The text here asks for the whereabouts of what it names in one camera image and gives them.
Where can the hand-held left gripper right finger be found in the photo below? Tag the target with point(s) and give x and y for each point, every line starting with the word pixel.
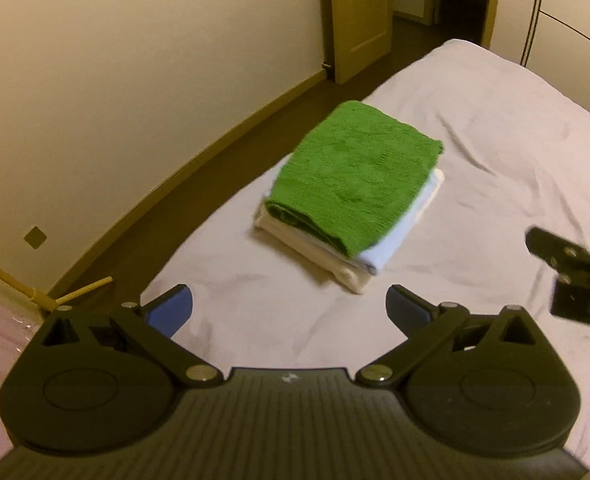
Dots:
pixel 406 307

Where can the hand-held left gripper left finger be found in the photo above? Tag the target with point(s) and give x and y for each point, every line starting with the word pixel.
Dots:
pixel 172 311

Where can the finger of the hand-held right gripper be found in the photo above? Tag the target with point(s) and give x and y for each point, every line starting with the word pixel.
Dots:
pixel 570 257

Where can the green towel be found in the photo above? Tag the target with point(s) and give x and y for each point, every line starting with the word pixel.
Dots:
pixel 355 175

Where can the light blue folded cloth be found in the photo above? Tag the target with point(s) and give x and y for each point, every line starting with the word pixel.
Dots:
pixel 400 237

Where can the cream folded cloth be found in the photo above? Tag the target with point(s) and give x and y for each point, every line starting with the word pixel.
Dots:
pixel 345 272

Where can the wooden stick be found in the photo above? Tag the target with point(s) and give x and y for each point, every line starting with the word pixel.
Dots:
pixel 82 290

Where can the white bed sheet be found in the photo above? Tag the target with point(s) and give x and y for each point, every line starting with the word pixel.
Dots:
pixel 500 135

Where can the wooden baseboard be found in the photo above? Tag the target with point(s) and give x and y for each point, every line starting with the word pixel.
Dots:
pixel 185 165

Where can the white wardrobe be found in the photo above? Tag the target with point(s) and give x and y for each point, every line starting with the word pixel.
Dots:
pixel 565 25

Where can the wooden door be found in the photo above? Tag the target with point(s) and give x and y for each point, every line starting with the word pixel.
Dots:
pixel 357 10

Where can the wall outlet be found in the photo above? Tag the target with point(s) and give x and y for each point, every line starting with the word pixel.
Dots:
pixel 35 237

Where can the wooden rail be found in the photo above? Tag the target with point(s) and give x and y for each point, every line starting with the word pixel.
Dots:
pixel 10 275

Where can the wooden door frame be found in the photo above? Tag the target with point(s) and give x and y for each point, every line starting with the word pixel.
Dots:
pixel 491 0

